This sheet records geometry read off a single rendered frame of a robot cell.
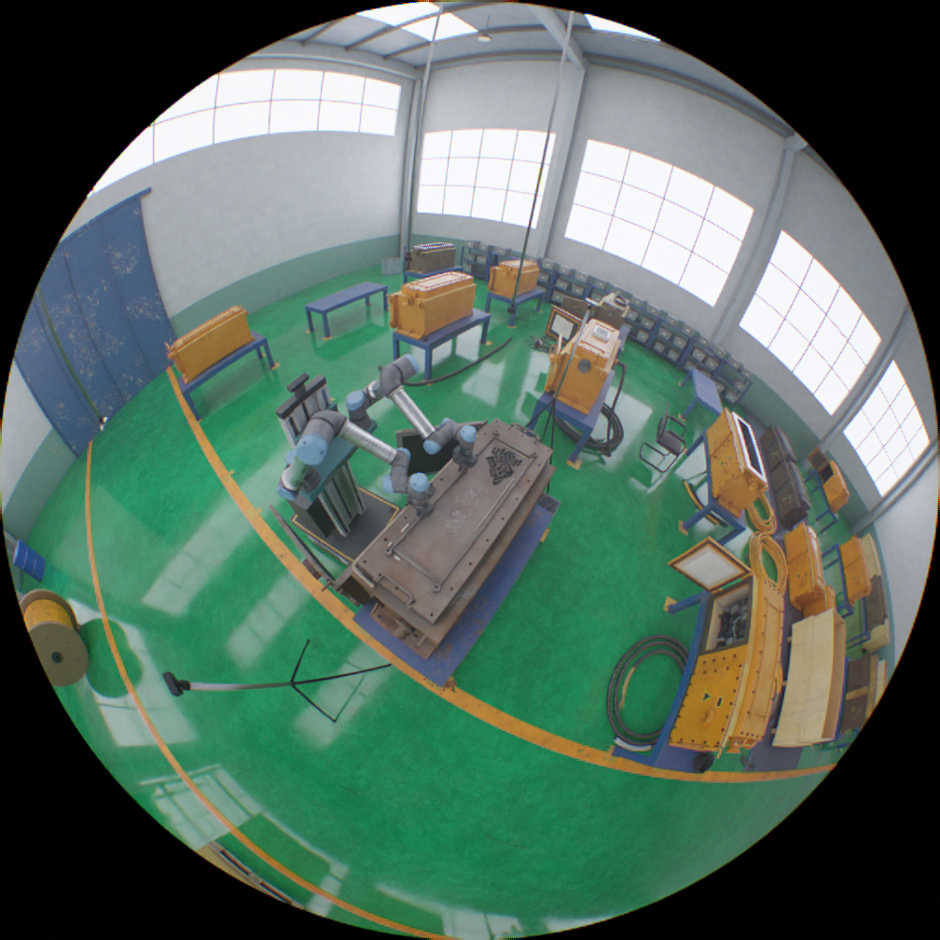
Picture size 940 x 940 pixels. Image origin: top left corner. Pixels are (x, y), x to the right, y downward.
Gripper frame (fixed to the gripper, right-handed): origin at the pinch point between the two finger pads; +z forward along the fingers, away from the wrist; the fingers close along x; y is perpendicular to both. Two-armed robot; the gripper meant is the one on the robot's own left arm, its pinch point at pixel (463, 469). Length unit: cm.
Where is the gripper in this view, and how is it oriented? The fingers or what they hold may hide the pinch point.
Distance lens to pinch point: 162.0
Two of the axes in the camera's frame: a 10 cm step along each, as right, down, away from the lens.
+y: 5.5, -6.2, 5.5
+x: -8.2, -5.0, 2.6
